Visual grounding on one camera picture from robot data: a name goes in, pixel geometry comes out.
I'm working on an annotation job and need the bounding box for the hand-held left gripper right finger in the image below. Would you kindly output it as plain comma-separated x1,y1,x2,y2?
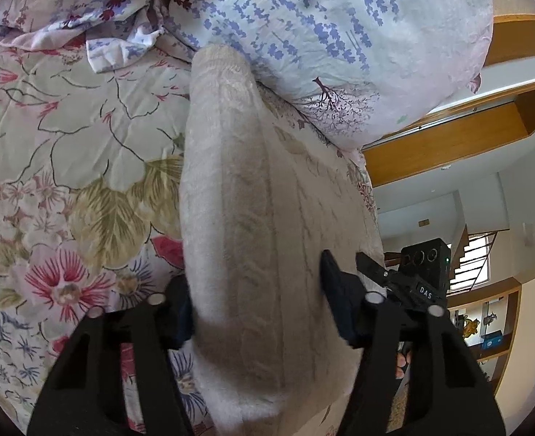
319,250,507,436

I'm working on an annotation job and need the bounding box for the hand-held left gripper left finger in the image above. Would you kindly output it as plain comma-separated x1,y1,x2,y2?
27,275,196,436

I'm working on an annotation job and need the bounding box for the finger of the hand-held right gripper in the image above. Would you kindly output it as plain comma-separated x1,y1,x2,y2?
356,251,401,294

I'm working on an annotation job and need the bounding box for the beige cable-knit sweater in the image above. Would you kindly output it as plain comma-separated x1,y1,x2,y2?
178,44,385,436

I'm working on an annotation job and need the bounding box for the staircase with railing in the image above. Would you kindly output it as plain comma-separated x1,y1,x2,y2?
448,226,510,292

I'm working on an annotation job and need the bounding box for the wooden shelf unit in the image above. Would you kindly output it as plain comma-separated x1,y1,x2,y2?
446,279,523,384

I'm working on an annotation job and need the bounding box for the wooden headboard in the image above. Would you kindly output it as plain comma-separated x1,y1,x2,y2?
362,13,535,188

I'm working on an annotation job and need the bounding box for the floral bedspread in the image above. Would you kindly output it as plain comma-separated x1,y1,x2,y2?
0,32,411,436

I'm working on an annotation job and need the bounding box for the lavender tree print pillow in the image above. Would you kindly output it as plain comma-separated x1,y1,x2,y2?
164,0,495,152

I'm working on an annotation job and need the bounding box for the pink floral pillow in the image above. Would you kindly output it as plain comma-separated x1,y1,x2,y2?
0,0,205,74

